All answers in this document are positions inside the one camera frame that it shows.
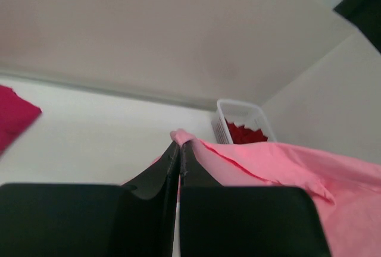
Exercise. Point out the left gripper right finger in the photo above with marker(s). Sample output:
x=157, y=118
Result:
x=217, y=220

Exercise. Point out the white plastic basket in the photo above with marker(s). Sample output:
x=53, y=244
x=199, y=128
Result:
x=239, y=113

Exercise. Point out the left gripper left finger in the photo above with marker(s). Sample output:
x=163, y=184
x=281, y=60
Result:
x=133, y=219

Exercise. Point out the light pink t shirt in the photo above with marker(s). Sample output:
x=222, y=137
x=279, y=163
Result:
x=345, y=190

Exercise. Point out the magenta t shirt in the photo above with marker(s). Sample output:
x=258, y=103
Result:
x=17, y=115

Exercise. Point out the dark red t shirt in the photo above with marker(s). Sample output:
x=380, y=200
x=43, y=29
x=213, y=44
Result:
x=242, y=135

